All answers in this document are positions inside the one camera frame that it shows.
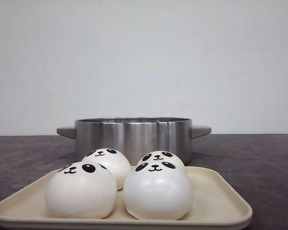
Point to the panda bun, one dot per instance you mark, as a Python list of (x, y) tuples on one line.
[(162, 155), (114, 161), (81, 190), (157, 190)]

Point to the stainless steel steamer pot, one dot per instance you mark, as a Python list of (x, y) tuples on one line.
[(135, 136)]

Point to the cream plastic tray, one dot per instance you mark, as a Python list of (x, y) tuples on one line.
[(216, 206)]

